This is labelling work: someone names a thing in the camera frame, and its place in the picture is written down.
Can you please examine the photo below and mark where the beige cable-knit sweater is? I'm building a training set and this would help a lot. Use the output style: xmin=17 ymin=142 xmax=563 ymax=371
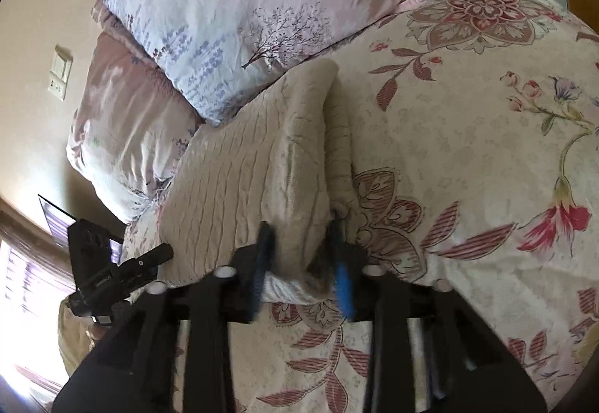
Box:
xmin=156 ymin=58 xmax=364 ymax=298

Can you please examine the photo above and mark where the flat screen television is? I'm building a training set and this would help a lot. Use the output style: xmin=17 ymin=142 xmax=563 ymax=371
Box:
xmin=38 ymin=194 xmax=124 ymax=257

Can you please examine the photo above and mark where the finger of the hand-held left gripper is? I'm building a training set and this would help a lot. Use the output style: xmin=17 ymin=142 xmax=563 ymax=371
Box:
xmin=113 ymin=244 xmax=174 ymax=279

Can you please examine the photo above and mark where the bright window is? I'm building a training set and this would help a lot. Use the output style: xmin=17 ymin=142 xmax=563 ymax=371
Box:
xmin=0 ymin=235 xmax=76 ymax=405

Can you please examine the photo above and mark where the beige wall switch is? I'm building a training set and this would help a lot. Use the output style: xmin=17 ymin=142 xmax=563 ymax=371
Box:
xmin=48 ymin=43 xmax=75 ymax=103

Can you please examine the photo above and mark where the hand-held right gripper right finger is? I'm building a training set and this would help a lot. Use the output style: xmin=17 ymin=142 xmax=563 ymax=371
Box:
xmin=326 ymin=214 xmax=548 ymax=413

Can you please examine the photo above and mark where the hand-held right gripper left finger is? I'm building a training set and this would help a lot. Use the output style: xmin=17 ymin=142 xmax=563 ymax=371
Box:
xmin=51 ymin=221 xmax=277 ymax=413

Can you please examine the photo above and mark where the floral bed quilt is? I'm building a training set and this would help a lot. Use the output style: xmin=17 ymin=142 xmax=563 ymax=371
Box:
xmin=119 ymin=0 xmax=599 ymax=413

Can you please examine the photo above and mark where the pink floral pillow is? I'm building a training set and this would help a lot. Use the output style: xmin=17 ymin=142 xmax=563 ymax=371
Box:
xmin=66 ymin=0 xmax=207 ymax=225

